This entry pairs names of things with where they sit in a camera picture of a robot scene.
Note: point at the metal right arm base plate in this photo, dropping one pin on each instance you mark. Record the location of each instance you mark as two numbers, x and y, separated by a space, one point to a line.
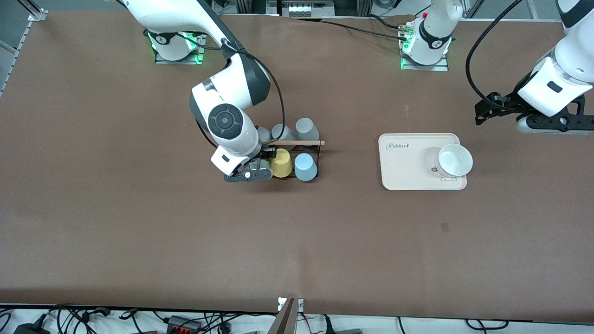
178 61

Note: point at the blue cup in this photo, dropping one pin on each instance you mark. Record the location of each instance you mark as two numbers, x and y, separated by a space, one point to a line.
306 168

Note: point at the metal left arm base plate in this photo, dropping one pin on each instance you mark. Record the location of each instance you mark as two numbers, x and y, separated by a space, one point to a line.
424 68

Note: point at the pale green cup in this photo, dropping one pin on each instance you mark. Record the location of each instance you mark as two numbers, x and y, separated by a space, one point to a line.
260 165

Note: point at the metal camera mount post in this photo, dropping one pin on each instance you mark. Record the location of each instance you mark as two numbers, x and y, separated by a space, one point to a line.
285 320

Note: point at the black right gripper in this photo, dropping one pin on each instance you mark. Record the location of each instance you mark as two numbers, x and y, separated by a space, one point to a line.
265 153

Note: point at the black terminal block red levers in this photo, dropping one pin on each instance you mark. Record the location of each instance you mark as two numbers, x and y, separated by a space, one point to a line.
181 324

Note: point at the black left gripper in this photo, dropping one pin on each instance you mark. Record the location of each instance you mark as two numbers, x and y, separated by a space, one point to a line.
505 105

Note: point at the aluminium frame rail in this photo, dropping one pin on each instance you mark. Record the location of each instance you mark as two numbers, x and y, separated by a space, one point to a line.
38 15

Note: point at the white bowl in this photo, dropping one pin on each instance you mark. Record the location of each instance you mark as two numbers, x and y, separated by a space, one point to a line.
455 160

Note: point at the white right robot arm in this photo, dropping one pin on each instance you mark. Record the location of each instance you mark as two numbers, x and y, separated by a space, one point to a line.
162 14

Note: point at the beige rectangular tray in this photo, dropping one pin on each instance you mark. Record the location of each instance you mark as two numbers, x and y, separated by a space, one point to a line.
394 178

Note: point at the brown table cover sheet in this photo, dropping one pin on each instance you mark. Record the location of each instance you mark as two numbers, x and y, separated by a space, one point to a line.
297 241

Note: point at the grey cup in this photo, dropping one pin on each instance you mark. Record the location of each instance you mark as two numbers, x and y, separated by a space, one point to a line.
288 133
264 133
306 127

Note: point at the white power strip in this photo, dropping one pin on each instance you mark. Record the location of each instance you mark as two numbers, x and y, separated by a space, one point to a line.
306 9

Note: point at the black power adapter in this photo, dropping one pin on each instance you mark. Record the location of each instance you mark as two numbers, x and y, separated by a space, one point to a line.
28 329

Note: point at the yellow cup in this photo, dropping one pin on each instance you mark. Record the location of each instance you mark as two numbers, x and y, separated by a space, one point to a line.
282 166

